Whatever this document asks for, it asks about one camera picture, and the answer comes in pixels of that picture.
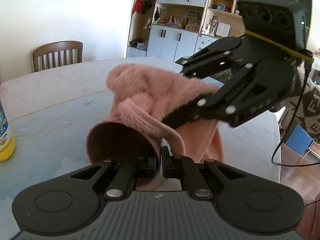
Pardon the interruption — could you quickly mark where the pink plastic cup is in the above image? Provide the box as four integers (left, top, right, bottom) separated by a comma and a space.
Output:
86, 118, 161, 188

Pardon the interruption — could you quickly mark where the pink fluffy towel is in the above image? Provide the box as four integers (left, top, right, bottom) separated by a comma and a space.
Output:
106, 63, 224, 163

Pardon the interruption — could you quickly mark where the patterned sleeve right forearm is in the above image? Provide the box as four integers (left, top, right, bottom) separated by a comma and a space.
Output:
285, 67, 320, 144

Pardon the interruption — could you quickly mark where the brown wooden chair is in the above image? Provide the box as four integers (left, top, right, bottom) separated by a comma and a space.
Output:
32, 41, 83, 72

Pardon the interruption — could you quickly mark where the yellow capped white bottle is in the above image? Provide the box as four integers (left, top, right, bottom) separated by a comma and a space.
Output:
0, 103, 15, 161

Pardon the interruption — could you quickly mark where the white wall cabinet unit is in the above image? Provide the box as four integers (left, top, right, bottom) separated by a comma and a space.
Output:
126, 0, 312, 62

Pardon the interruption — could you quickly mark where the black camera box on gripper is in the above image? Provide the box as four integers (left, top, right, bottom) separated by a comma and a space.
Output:
238, 0, 306, 51

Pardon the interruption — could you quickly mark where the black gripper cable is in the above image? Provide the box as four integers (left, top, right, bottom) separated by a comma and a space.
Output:
271, 55, 320, 168

